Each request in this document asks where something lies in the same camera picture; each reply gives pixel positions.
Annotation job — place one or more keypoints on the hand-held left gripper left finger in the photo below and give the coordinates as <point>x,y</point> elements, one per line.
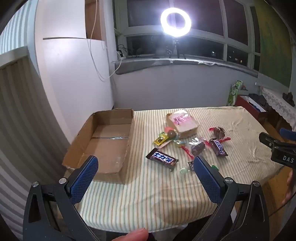
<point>84,178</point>

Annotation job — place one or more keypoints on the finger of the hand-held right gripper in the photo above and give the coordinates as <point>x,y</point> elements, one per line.
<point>266,138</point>
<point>286,133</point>

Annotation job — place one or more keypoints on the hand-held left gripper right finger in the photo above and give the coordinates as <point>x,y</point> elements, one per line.
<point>208,178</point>

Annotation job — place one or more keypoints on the green snack packet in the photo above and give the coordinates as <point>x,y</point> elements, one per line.
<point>215,167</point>

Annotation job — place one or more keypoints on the small green candy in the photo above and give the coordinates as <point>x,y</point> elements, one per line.
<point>184,170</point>

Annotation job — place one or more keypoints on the mini brown chocolate bar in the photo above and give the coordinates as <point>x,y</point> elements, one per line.
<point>217,147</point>

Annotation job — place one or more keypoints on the colourful clear candy packet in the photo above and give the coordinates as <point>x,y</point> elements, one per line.
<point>180,144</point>

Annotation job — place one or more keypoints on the red chocolate candy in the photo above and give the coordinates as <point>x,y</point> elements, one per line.
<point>218,132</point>

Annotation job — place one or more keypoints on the long brown chocolate bar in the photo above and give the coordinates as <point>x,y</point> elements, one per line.
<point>161,158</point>

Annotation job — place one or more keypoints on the cardboard box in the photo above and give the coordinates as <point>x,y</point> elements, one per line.
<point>111,134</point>

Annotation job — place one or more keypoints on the bread slice package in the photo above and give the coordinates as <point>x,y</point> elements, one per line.
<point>182,125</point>

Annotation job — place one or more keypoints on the yellow candy packet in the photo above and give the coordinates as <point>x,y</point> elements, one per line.
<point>160,139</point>

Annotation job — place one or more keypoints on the person's right hand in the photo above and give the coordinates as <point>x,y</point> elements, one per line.
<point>290,184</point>

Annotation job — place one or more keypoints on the person's left hand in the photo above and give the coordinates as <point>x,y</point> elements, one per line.
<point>134,236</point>

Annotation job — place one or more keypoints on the white lace cloth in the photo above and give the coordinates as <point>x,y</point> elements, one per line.
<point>277,102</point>

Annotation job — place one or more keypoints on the dark figurine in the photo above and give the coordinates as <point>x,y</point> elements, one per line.
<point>289,96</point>

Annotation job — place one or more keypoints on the dark cloth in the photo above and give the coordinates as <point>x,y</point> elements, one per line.
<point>256,98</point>

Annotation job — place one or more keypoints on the red box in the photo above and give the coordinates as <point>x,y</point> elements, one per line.
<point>242,102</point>

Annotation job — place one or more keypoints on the green shopping bag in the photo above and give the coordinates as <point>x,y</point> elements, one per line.
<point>232,95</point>

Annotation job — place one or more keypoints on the striped tablecloth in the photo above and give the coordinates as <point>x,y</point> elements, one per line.
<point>150,197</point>

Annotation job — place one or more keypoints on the white cabinet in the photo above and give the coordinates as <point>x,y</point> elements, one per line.
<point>76,81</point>

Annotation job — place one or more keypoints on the white framed window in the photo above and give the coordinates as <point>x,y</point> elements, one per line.
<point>225,34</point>

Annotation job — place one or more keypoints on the black tripod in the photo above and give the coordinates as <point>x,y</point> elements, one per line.
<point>178,49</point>

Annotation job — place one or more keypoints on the grey windowsill mat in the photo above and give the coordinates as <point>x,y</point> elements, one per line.
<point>150,63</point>

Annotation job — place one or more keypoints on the white power strip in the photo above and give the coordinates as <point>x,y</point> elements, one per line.
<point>120,54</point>

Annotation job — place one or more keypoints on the green wall scroll painting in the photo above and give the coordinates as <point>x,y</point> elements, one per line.
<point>272,46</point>

